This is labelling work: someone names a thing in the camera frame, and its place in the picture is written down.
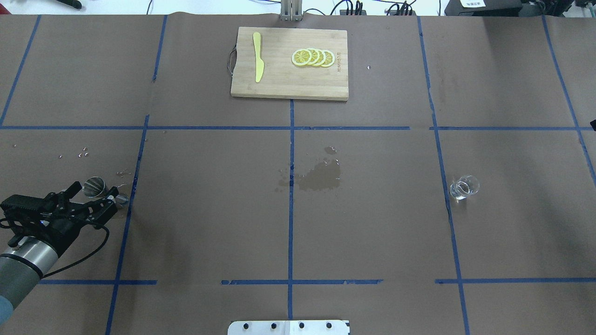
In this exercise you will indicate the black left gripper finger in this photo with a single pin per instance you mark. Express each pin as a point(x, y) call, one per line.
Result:
point(68, 193)
point(101, 211)

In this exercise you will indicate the lemon slice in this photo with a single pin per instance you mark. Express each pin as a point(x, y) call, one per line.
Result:
point(313, 57)

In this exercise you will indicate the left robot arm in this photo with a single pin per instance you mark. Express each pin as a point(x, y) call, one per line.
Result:
point(25, 263)

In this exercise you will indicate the wooden cutting board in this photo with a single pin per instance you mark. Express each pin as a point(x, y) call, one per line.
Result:
point(281, 78)

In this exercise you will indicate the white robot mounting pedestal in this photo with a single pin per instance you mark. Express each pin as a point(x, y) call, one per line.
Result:
point(290, 327)

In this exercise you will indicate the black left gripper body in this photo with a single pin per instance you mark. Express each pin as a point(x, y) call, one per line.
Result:
point(59, 229)

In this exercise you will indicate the yellow plastic knife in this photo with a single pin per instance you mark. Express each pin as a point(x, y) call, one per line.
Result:
point(259, 62)

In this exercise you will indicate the aluminium frame post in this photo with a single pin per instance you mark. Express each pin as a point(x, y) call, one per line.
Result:
point(291, 10)

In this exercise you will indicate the glass measuring cup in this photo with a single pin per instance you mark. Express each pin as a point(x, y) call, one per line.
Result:
point(465, 187)

